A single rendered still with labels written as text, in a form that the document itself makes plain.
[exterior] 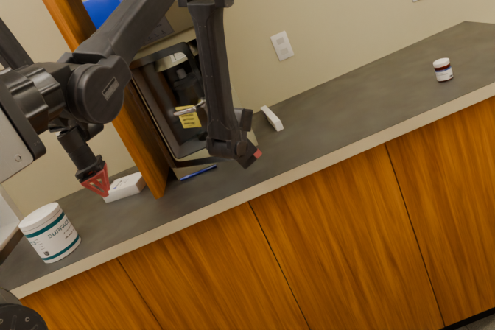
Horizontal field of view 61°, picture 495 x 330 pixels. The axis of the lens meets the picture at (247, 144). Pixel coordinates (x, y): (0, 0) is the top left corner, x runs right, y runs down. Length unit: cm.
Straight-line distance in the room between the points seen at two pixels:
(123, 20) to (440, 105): 96
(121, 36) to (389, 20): 153
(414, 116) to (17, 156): 107
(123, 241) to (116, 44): 82
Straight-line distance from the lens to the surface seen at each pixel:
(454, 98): 137
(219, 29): 90
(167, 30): 139
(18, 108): 52
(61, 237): 148
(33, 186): 219
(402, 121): 131
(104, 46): 63
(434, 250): 160
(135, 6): 69
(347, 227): 142
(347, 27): 196
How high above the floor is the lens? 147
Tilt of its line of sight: 20 degrees down
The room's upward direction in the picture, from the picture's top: 24 degrees counter-clockwise
